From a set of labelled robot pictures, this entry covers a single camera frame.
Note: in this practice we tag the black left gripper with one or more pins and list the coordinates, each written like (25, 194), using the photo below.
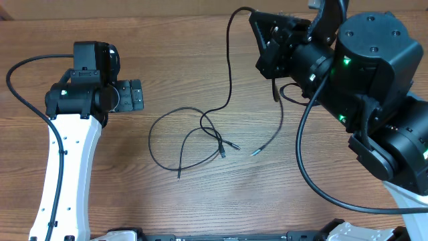
(131, 94)

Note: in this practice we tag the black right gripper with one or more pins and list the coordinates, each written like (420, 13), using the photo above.
(275, 56)

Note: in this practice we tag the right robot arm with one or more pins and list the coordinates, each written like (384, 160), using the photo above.
(360, 69)

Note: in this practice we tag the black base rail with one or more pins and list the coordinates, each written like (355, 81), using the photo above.
(234, 237)

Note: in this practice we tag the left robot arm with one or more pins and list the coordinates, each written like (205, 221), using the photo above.
(78, 107)

